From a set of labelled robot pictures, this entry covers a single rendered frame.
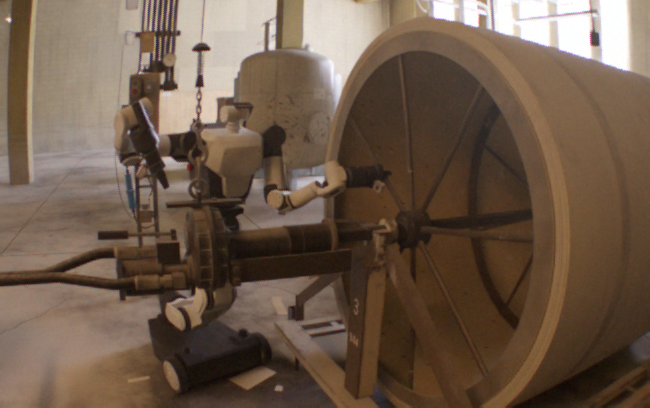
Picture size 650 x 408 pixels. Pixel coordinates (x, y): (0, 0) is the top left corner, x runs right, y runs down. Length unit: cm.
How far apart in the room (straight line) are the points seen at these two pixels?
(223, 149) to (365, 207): 106
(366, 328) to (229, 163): 84
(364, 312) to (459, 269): 126
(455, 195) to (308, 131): 345
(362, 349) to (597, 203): 109
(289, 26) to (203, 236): 944
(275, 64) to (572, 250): 531
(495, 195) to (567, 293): 204
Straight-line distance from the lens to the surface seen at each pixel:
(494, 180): 330
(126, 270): 159
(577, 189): 136
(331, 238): 171
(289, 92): 618
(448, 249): 302
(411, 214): 188
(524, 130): 141
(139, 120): 150
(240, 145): 197
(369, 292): 185
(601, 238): 147
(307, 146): 628
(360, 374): 202
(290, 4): 1087
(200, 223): 153
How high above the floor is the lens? 138
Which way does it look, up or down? 11 degrees down
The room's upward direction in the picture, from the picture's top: 1 degrees clockwise
